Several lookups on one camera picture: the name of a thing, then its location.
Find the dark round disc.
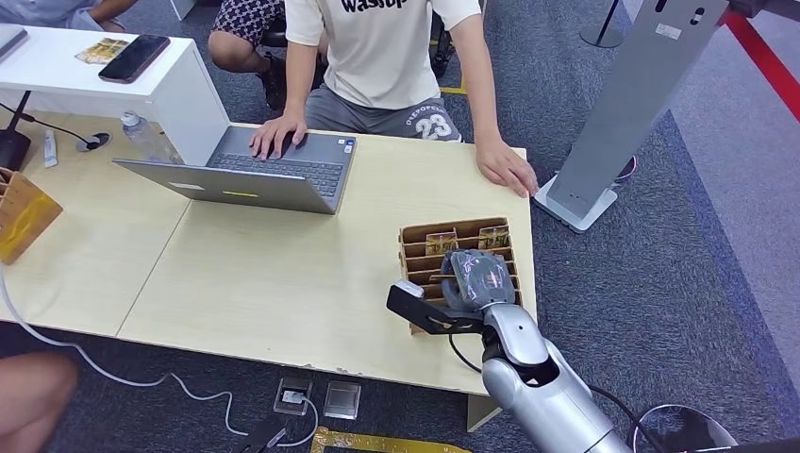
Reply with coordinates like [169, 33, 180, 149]
[614, 154, 640, 184]

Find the grey open laptop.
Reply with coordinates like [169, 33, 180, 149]
[112, 125, 358, 217]

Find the round desk cable grommet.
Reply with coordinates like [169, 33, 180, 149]
[75, 131, 112, 153]

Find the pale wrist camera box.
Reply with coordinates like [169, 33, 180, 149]
[393, 279, 427, 301]

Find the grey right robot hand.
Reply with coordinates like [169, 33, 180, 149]
[439, 248, 517, 314]

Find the floor power socket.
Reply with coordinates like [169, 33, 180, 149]
[274, 377, 314, 417]

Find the grey kiosk stand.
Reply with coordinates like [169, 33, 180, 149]
[532, 0, 731, 234]

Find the black stanchion post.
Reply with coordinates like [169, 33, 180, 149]
[579, 0, 626, 49]

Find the person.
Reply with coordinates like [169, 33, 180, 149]
[208, 0, 326, 112]
[0, 353, 79, 453]
[0, 0, 140, 34]
[248, 0, 540, 200]

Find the metal floor cover plate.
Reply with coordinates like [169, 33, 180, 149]
[323, 379, 362, 421]

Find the person's left hand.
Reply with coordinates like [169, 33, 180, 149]
[475, 137, 540, 200]

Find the white box shelf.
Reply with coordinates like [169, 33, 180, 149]
[0, 24, 232, 167]

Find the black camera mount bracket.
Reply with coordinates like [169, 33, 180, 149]
[385, 284, 488, 337]

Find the person's right hand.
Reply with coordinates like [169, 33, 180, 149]
[248, 112, 308, 162]

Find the wooden box with yellow film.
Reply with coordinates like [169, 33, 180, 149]
[0, 167, 64, 266]

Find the black chair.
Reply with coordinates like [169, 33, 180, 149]
[429, 10, 458, 81]

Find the black floor socket lid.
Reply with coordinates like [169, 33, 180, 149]
[232, 414, 290, 453]

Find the black monitor stand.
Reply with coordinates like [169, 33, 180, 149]
[0, 90, 34, 171]

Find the clear plastic water bottle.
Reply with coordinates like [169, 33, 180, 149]
[120, 110, 184, 166]

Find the white power cable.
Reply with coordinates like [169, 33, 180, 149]
[0, 262, 320, 449]

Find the black smartphone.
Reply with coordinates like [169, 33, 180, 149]
[97, 34, 171, 85]

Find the thin black desk cable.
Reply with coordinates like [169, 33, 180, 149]
[0, 103, 96, 148]

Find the pale wooden table leg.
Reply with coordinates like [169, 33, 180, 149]
[466, 394, 503, 434]

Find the wooden slotted card organizer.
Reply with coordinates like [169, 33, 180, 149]
[398, 216, 525, 337]

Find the grey closed laptop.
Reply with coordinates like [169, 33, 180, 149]
[0, 24, 29, 62]

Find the red floor tape strip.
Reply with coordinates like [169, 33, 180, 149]
[718, 8, 800, 123]

